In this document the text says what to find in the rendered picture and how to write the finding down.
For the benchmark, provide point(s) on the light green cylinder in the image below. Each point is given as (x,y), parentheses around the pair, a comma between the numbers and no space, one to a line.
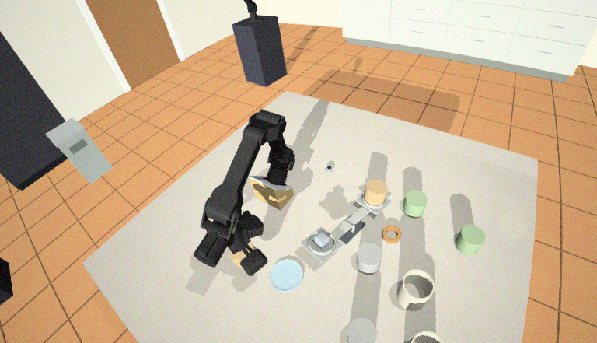
(414,204)
(470,239)

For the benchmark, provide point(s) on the orange ring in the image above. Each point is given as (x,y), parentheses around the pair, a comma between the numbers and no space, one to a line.
(388,239)

